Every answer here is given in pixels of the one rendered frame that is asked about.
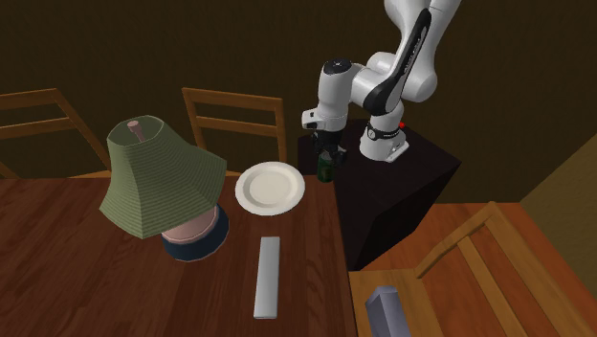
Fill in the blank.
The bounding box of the green bottle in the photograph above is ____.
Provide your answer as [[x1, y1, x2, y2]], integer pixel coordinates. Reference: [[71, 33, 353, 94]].
[[317, 152, 335, 183]]

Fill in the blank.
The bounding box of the white plate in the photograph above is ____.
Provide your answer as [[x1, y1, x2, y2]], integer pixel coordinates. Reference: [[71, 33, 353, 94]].
[[234, 161, 307, 216]]

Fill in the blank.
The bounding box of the dark robot stand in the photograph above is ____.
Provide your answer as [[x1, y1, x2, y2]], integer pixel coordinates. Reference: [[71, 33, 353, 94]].
[[297, 118, 463, 272]]

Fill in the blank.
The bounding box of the wooden chair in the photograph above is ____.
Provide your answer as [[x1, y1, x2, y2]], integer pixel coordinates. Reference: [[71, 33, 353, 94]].
[[347, 200, 597, 337], [0, 87, 113, 180], [181, 86, 288, 177]]

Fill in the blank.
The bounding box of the long grey remote control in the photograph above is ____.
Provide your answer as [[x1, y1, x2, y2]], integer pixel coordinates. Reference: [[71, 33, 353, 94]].
[[253, 236, 281, 321]]

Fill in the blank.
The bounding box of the green shade table lamp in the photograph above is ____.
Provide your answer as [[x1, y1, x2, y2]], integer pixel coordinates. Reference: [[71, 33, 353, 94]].
[[99, 115, 231, 262]]

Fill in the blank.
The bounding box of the grey block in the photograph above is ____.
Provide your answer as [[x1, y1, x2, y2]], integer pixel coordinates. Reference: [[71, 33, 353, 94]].
[[365, 285, 412, 337]]

